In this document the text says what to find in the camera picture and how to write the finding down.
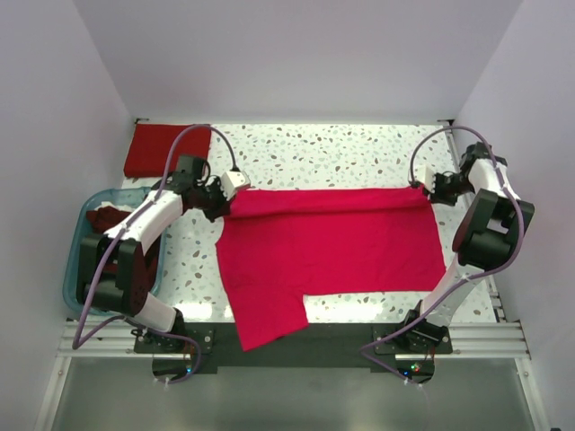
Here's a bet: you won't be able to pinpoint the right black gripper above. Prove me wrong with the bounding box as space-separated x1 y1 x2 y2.
422 172 475 208

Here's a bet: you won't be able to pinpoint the bright pink-red t-shirt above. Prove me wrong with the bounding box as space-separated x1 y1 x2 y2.
217 188 446 351

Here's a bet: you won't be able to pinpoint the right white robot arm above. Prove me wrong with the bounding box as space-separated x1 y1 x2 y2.
400 142 535 353

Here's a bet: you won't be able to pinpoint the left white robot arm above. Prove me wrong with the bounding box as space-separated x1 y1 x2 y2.
76 155 250 352

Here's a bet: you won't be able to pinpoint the folded dark red t-shirt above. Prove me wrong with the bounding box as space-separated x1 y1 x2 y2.
123 123 211 179

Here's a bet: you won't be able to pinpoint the white cloth in basket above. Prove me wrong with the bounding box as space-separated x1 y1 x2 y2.
95 201 136 213

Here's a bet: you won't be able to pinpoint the dark red clothes in basket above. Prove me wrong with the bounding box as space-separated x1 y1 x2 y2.
85 207 161 286

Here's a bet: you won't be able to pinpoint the teal plastic basket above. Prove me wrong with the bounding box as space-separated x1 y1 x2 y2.
62 187 167 313

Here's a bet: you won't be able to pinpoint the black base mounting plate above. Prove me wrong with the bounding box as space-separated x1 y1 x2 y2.
131 322 453 379

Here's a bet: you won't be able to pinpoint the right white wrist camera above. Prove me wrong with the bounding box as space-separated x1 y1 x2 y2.
410 164 436 194

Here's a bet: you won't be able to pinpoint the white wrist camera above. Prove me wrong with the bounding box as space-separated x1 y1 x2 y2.
220 171 251 201
410 164 436 194

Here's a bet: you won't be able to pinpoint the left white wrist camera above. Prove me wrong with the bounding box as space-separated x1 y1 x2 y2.
220 171 251 201

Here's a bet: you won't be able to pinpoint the aluminium frame rail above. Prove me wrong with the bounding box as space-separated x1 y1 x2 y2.
57 321 136 358

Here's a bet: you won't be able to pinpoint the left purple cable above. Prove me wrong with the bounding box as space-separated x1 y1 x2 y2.
71 124 239 385

